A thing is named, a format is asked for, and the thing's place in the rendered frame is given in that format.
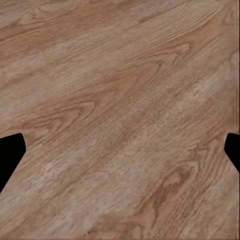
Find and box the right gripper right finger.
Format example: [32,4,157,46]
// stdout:
[224,132,240,173]

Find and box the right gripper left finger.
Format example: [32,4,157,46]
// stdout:
[0,133,26,193]

